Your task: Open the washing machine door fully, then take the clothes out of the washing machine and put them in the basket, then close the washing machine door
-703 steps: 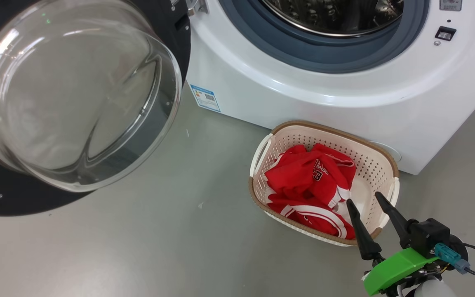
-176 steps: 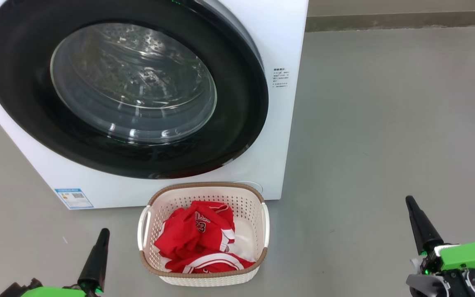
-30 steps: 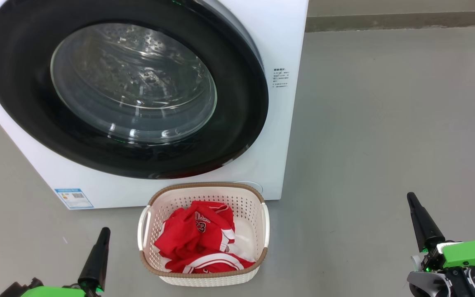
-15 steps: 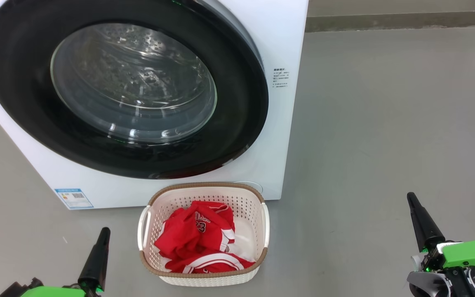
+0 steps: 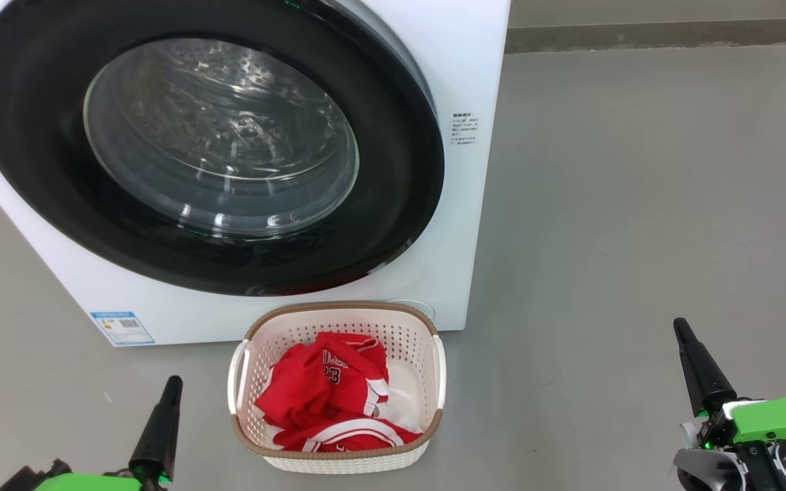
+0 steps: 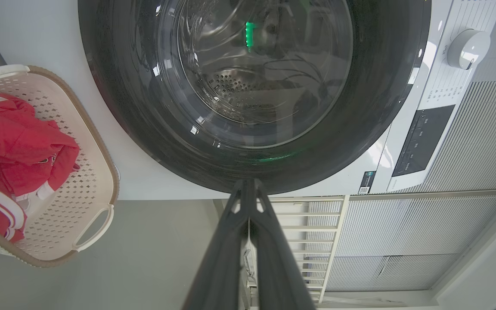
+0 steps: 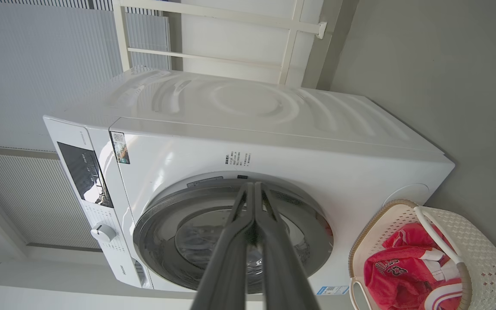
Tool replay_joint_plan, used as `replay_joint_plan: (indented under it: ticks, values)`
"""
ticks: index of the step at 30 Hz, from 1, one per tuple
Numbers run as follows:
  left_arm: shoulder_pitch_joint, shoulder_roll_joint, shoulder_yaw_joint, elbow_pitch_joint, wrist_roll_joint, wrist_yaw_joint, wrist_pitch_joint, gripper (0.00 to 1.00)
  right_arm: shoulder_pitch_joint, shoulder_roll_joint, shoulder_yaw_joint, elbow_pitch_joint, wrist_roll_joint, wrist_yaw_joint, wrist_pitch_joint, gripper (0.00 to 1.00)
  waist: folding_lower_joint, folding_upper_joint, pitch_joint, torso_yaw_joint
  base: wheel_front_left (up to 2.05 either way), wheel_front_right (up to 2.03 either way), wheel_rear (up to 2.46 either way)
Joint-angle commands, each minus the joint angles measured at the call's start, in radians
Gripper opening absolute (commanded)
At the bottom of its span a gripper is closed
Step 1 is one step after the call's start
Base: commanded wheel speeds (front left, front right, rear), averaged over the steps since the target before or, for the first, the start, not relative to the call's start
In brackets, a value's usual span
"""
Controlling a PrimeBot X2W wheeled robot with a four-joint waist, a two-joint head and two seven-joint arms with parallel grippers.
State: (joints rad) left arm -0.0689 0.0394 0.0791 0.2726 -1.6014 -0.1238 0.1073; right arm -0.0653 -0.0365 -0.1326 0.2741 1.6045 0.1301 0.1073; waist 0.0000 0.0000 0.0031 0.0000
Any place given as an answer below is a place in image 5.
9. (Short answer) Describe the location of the round drain filter cover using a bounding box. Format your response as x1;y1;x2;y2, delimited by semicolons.
386;299;436;321

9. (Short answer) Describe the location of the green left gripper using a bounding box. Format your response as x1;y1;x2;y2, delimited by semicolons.
33;374;184;491

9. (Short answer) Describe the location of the cream perforated laundry basket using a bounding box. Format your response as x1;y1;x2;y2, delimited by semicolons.
227;301;447;475

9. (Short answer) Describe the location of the white front-load washing machine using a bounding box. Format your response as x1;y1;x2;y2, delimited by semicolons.
0;0;511;347

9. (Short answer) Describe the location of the black round glass washer door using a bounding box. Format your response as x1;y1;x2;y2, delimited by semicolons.
0;0;446;297

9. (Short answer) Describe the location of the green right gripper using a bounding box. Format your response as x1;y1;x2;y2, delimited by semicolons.
672;316;786;451

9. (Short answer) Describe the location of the blue energy label sticker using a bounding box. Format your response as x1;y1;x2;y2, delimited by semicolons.
90;312;156;346

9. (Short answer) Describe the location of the red white basketball jersey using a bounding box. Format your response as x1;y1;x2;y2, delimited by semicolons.
255;332;424;453

